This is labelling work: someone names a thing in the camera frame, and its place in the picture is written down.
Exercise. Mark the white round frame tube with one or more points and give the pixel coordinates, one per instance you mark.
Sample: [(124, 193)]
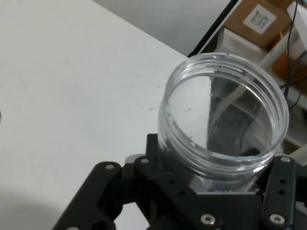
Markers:
[(275, 50)]

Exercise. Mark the cardboard box with white label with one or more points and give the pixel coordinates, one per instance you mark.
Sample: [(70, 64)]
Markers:
[(280, 21)]

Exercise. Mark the clear plastic jar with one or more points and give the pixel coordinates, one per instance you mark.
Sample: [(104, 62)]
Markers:
[(280, 115)]

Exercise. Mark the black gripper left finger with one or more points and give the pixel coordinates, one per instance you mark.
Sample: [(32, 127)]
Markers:
[(108, 191)]

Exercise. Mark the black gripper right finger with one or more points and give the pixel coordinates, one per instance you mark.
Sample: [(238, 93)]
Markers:
[(278, 191)]

